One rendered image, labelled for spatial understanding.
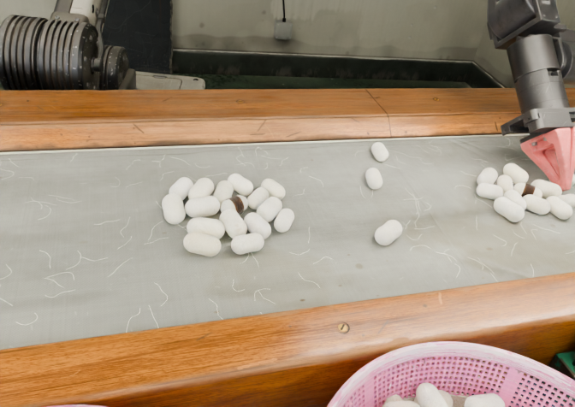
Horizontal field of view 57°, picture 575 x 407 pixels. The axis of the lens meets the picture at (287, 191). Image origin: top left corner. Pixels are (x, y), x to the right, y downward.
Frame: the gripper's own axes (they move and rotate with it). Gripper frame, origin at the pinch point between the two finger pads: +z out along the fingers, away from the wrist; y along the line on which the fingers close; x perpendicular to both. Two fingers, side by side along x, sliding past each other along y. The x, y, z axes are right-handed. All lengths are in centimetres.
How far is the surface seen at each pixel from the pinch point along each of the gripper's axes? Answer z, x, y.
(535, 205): 2.6, -1.4, -6.4
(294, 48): -113, 177, 35
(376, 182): -2.6, 2.9, -24.6
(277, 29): -117, 167, 24
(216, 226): 1.6, -1.6, -45.0
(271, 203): -0.5, 0.3, -38.7
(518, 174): -2.3, 2.2, -4.6
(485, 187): -0.5, 0.8, -11.1
